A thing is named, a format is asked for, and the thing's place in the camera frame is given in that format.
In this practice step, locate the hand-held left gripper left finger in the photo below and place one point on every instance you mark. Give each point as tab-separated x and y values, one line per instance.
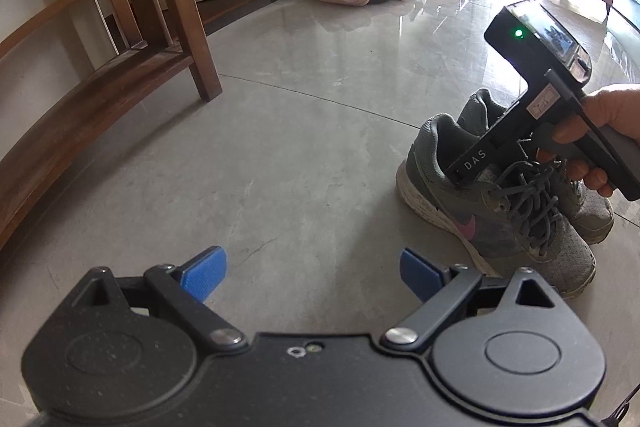
202	274

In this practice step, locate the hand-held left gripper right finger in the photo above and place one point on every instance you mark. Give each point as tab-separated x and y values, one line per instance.
421	274

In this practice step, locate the grey sneaker with pink logo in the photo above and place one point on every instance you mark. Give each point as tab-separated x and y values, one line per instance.
505	237

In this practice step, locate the person's right hand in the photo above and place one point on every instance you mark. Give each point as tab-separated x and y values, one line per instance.
617	107

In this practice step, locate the wooden shoe rack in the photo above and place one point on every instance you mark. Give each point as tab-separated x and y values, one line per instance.
75	107

